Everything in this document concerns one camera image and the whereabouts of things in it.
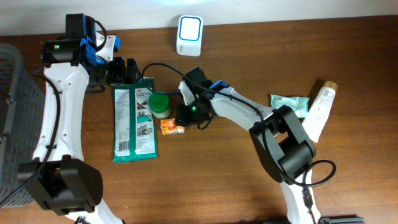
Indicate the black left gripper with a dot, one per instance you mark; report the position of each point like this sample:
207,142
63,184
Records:
135,75

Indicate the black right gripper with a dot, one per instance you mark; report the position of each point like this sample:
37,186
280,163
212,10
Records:
181,118

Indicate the small orange juice carton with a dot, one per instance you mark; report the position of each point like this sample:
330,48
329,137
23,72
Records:
168,126

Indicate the green lid glass jar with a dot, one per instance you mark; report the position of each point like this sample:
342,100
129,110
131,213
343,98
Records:
160,105

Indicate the green 3M cloth package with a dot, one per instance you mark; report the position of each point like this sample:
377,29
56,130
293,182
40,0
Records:
134,130

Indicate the teal wet wipes pack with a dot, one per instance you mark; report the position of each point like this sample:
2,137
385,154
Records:
297,103

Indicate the white tube with gold cap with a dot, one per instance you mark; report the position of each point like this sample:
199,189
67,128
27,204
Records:
319,111

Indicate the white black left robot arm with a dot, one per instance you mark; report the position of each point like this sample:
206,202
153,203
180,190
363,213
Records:
83,60

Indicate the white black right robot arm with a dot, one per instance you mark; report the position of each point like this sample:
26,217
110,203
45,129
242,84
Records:
283,147

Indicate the white barcode scanner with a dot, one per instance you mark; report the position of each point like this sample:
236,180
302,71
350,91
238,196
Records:
189,35

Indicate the dark grey plastic basket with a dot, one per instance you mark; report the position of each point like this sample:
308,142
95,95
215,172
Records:
22,107

